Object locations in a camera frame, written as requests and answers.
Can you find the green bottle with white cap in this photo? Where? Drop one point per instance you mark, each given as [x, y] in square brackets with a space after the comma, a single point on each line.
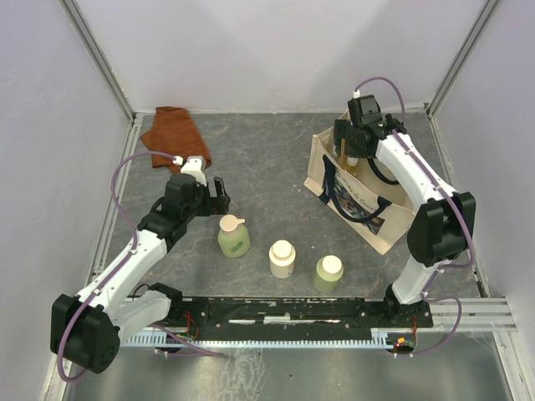
[328, 272]

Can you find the beige canvas tote bag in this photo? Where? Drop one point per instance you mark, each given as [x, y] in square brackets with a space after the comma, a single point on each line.
[380, 213]

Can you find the clear amber liquid bottle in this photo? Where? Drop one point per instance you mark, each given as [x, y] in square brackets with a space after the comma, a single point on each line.
[349, 164]

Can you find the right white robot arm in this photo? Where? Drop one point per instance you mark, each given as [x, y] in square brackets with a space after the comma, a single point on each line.
[444, 218]

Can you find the brown folded towel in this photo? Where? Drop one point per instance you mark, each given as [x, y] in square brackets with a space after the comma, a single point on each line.
[174, 132]

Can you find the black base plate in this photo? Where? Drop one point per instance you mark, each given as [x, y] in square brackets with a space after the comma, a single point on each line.
[292, 317]

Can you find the blue toothed cable duct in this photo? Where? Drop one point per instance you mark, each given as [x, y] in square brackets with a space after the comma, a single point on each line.
[155, 338]

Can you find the green pump bottle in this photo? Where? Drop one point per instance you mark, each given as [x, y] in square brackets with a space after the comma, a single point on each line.
[233, 236]

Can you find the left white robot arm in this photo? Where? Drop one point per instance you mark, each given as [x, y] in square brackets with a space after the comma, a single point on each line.
[89, 327]

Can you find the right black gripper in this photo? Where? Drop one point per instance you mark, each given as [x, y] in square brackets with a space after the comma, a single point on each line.
[342, 129]

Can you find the aluminium frame rail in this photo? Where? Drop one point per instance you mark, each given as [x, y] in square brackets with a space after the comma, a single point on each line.
[76, 17]

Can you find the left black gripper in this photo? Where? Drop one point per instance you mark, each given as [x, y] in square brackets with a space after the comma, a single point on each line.
[215, 205]

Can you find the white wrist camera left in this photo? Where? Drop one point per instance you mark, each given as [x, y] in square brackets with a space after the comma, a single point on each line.
[195, 166]

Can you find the cream bottle with cap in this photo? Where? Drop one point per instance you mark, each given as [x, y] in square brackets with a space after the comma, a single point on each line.
[282, 256]

